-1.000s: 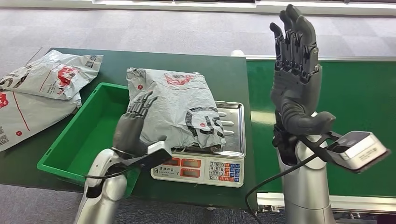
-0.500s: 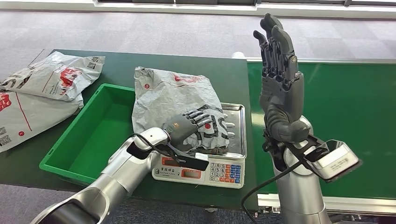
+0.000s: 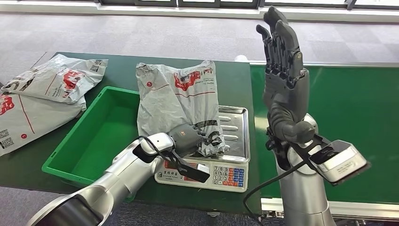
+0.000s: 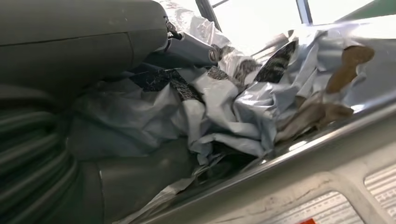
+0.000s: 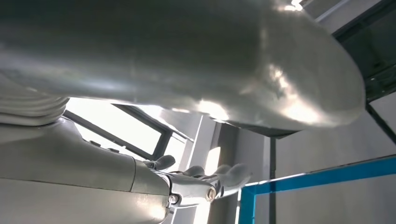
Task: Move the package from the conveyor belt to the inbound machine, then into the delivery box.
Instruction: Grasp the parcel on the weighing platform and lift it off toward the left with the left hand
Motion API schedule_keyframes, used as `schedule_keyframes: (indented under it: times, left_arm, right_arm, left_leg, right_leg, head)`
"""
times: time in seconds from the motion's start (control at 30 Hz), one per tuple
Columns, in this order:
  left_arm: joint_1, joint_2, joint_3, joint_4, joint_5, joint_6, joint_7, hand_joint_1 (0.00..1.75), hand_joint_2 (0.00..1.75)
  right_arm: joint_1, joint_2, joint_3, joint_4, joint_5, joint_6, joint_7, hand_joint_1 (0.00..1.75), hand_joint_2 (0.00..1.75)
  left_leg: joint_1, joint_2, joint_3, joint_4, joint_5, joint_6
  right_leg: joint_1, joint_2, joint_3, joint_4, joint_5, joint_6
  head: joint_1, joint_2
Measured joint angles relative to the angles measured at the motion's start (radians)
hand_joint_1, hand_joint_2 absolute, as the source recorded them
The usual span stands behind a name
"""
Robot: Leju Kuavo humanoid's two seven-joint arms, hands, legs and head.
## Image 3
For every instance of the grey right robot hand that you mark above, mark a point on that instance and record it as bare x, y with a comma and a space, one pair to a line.
288, 90

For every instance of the green table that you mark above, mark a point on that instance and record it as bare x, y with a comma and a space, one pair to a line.
124, 71

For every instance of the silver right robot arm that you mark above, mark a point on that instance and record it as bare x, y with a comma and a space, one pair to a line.
302, 196

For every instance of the small white round object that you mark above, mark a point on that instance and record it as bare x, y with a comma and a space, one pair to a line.
240, 58

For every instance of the green conveyor belt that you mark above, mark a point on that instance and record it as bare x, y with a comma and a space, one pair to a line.
358, 109

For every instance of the grey courier package red print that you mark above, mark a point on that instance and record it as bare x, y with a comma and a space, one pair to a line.
31, 118
62, 78

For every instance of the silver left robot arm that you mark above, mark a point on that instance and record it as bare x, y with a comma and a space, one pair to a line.
124, 174

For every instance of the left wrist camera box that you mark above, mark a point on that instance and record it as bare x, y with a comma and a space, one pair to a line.
193, 174

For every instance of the silver conveyor frame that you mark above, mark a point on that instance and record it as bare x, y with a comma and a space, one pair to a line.
358, 210

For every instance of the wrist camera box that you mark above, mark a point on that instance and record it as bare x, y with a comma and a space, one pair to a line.
193, 174
339, 163

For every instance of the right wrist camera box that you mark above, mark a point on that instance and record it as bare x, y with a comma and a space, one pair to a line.
339, 163

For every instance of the green plastic bin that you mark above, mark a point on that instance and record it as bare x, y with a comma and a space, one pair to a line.
103, 134

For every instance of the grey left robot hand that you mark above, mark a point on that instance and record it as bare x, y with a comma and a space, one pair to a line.
185, 138

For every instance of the electronic scale with steel tray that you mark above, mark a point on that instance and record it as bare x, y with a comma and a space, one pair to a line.
230, 177

